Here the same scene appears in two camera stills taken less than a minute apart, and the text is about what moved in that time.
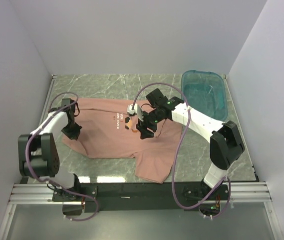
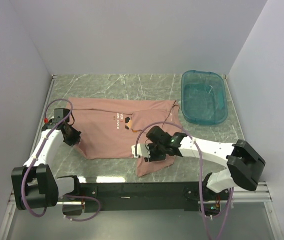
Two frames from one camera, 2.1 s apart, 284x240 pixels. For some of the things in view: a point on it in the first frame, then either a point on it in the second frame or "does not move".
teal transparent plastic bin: [205, 91] does not move
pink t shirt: [109, 130] does not move
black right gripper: [142, 126] → [152, 157]
